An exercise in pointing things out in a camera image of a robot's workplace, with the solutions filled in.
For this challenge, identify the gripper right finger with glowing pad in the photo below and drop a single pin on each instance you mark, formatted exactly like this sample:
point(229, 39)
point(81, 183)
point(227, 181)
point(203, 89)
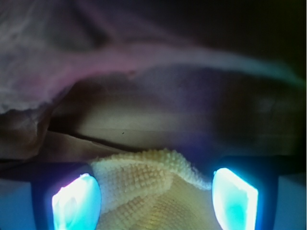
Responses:
point(244, 192)

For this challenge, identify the crumpled brown paper bag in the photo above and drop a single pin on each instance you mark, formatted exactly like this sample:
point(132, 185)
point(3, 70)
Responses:
point(208, 78)

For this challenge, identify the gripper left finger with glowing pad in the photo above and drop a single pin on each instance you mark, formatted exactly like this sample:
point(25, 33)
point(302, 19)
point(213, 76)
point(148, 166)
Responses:
point(66, 196)

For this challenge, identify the yellow microfibre cloth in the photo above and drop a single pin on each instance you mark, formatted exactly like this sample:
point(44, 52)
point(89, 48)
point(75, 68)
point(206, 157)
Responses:
point(153, 190)

